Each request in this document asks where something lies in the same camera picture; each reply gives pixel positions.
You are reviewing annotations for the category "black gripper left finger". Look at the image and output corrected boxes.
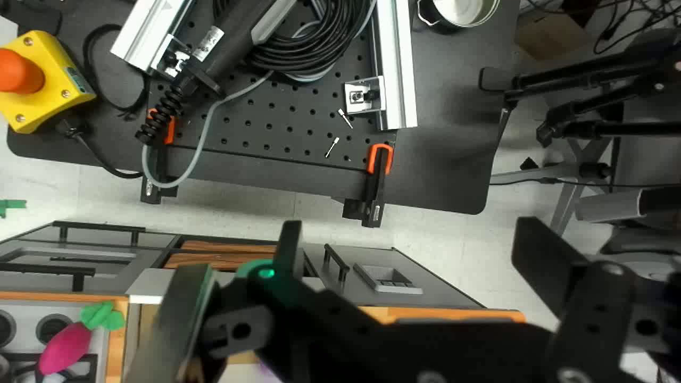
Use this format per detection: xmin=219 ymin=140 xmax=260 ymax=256
xmin=122 ymin=267 xmax=275 ymax=383

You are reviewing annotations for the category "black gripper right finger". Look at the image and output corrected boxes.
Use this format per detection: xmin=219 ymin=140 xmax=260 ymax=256
xmin=511 ymin=218 xmax=681 ymax=383

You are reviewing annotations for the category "pink plush radish toy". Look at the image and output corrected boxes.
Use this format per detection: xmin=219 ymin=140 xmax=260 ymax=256
xmin=37 ymin=303 xmax=122 ymax=375

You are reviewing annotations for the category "toy oven door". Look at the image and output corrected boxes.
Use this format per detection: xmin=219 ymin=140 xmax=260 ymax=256
xmin=0 ymin=221 xmax=176 ymax=293

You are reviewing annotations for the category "toy kitchen stove top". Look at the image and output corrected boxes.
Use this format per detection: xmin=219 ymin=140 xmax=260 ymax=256
xmin=0 ymin=292 xmax=128 ymax=383

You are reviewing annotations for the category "left orange black clamp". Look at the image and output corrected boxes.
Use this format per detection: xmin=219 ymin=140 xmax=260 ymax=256
xmin=141 ymin=107 xmax=176 ymax=205

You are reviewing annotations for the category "orange black clamp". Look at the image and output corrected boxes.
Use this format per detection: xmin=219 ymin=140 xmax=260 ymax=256
xmin=141 ymin=107 xmax=176 ymax=205
xmin=342 ymin=142 xmax=394 ymax=227

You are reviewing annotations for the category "black perforated breadboard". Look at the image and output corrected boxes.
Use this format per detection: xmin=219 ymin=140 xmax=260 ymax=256
xmin=0 ymin=0 xmax=519 ymax=216

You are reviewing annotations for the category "right orange black clamp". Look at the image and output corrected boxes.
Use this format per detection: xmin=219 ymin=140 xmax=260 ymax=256
xmin=342 ymin=142 xmax=394 ymax=227

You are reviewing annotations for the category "roll of white tape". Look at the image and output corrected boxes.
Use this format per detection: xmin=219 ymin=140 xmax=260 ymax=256
xmin=415 ymin=0 xmax=499 ymax=33

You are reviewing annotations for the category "grey cable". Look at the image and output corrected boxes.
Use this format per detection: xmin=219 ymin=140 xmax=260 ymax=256
xmin=138 ymin=68 xmax=275 ymax=191

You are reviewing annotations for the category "left aluminium extrusion rail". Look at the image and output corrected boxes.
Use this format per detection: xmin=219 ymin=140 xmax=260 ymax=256
xmin=110 ymin=0 xmax=193 ymax=72

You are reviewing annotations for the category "aluminium extrusion rail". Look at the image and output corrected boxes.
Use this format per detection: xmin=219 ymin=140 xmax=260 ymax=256
xmin=110 ymin=0 xmax=193 ymax=72
xmin=377 ymin=0 xmax=416 ymax=131

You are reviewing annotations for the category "coiled black cable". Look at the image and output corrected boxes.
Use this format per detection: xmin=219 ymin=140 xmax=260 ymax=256
xmin=242 ymin=0 xmax=378 ymax=82

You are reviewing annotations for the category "right aluminium extrusion rail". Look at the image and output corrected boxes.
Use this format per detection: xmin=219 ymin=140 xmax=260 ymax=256
xmin=377 ymin=0 xmax=416 ymax=131

